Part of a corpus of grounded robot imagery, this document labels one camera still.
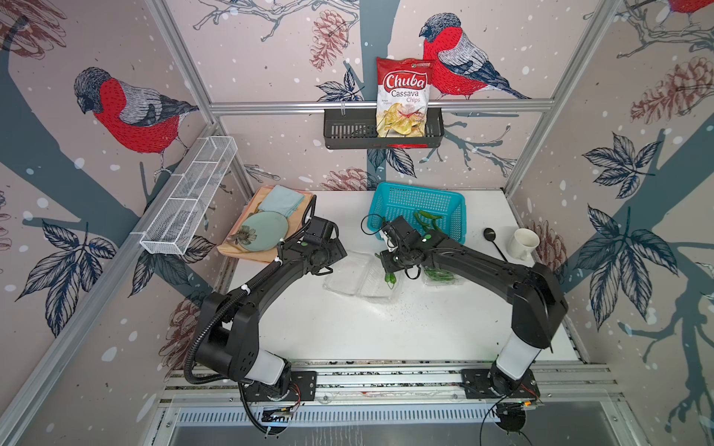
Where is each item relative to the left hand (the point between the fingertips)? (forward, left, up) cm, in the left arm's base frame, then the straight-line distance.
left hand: (340, 249), depth 88 cm
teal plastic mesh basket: (+30, -19, -8) cm, 37 cm away
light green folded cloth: (+33, +28, -12) cm, 45 cm away
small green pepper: (-11, -16, 0) cm, 19 cm away
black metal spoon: (+13, -56, -10) cm, 59 cm away
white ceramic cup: (+4, -62, -3) cm, 62 cm away
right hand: (-4, -14, -1) cm, 15 cm away
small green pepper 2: (+20, -32, -12) cm, 40 cm away
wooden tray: (+10, +44, -12) cm, 47 cm away
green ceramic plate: (+16, +33, -11) cm, 38 cm away
